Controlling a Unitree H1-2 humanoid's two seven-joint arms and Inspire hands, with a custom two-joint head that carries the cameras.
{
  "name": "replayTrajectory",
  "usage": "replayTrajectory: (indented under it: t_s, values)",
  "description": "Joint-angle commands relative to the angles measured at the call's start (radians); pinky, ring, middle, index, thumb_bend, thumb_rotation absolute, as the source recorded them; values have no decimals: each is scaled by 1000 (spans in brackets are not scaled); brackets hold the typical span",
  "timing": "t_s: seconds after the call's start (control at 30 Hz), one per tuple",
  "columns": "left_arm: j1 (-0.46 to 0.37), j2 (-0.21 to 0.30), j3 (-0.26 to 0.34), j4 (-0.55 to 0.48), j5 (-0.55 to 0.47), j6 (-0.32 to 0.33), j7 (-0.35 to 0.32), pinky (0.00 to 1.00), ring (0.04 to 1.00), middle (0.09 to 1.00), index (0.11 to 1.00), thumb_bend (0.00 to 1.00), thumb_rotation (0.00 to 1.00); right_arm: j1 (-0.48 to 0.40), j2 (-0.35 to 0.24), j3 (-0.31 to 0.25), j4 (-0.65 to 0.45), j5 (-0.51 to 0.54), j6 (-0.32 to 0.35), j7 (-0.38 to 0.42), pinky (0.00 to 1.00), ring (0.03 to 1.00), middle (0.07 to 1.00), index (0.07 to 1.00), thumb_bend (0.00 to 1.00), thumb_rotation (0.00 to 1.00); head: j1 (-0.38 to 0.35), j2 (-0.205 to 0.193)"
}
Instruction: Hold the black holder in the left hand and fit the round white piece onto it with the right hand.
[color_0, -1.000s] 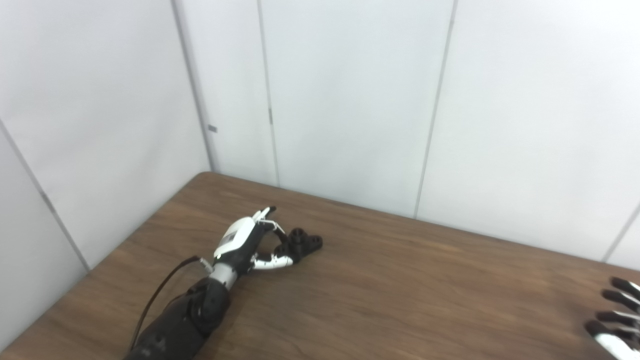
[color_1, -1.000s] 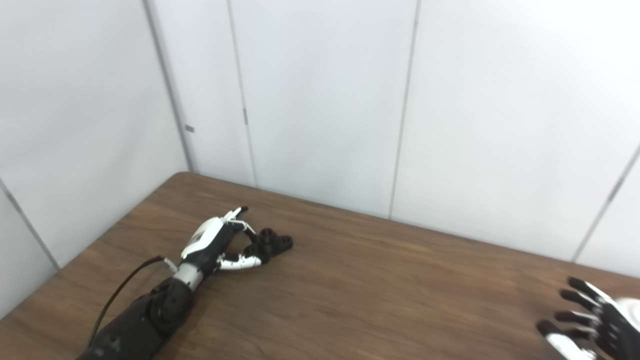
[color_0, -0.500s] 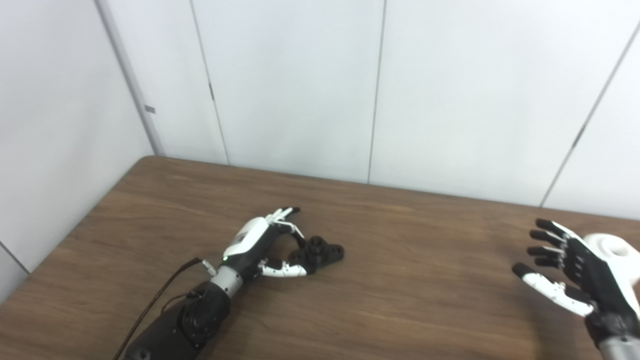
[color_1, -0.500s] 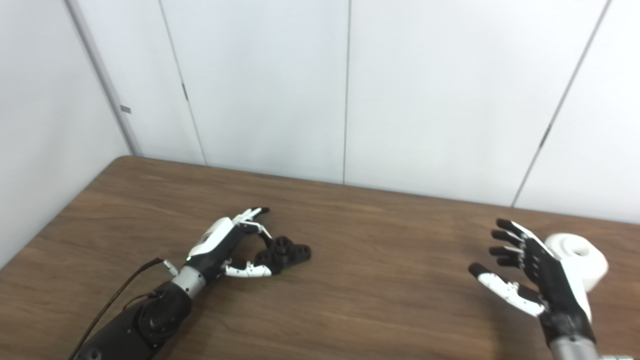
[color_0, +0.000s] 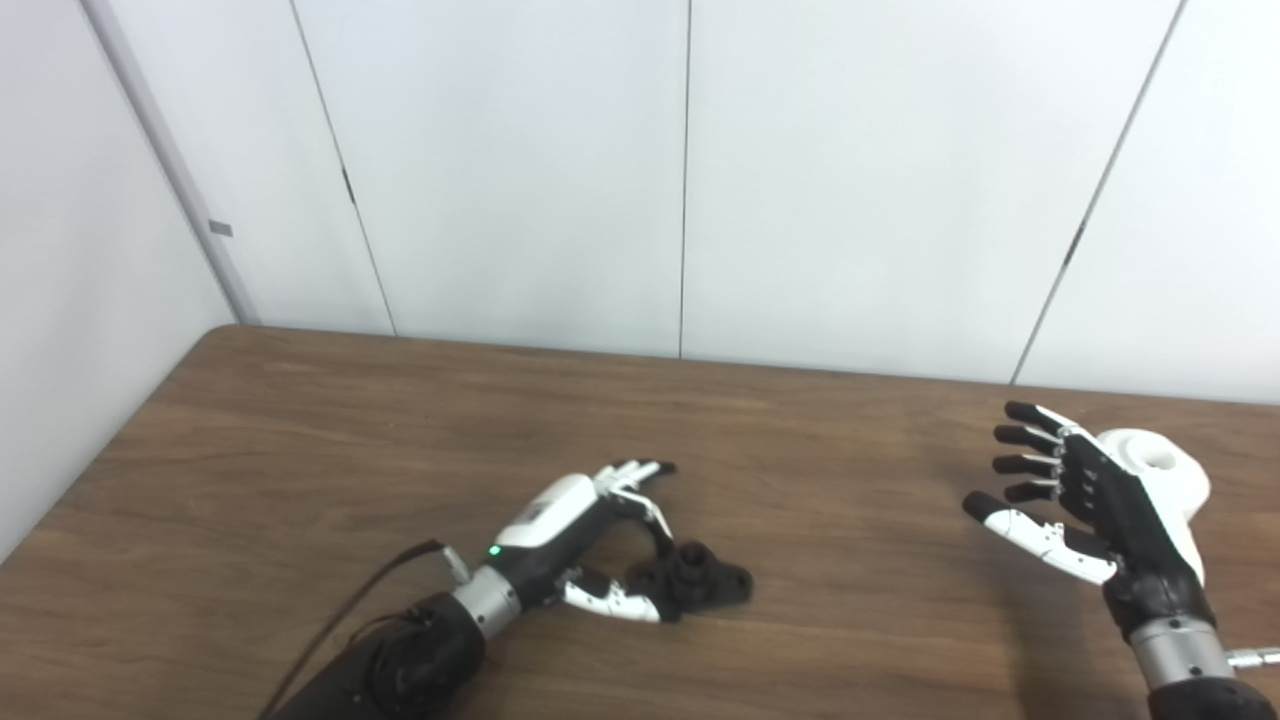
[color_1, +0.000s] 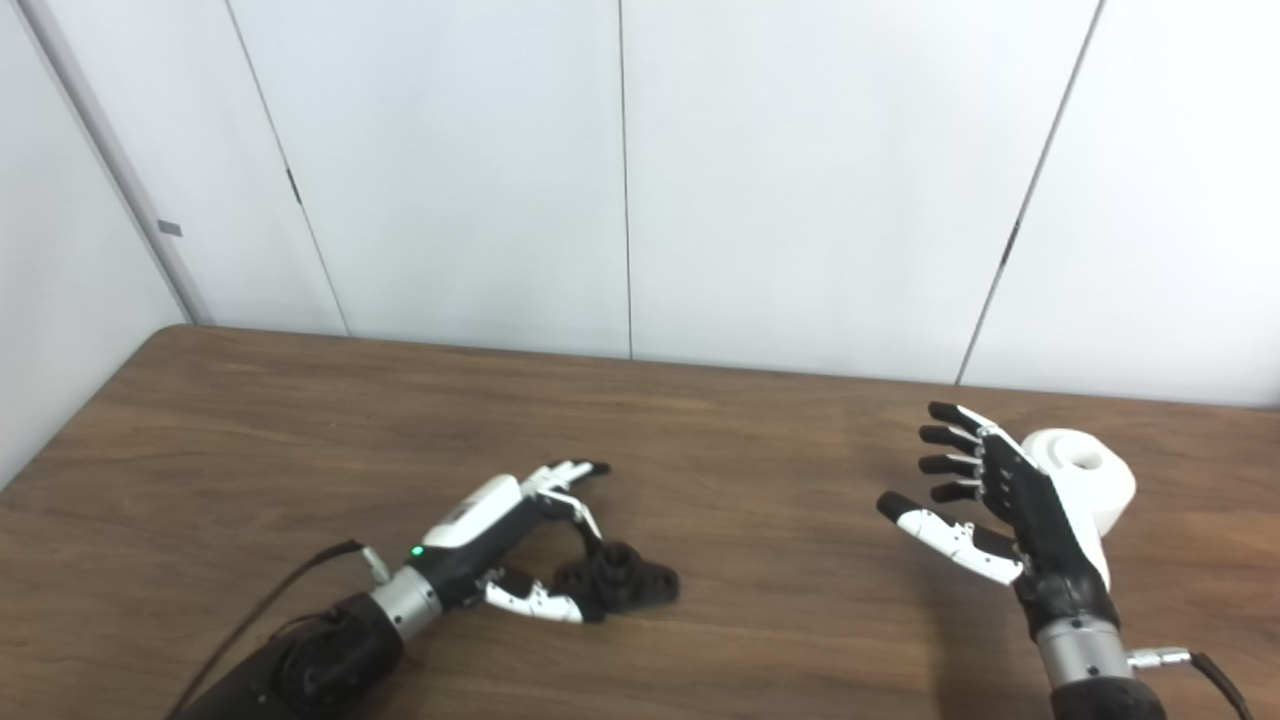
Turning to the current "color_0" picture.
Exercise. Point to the black plastic holder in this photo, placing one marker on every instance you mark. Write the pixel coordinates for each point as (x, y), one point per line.
(710, 585)

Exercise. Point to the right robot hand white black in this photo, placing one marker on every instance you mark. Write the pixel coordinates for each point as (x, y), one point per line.
(1120, 510)

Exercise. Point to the round white plastic piece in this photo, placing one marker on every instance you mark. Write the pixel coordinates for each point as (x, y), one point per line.
(1175, 480)

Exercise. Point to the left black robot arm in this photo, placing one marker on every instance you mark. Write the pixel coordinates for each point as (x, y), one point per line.
(420, 660)

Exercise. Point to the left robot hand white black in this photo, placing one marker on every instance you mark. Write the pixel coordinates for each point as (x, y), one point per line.
(555, 515)

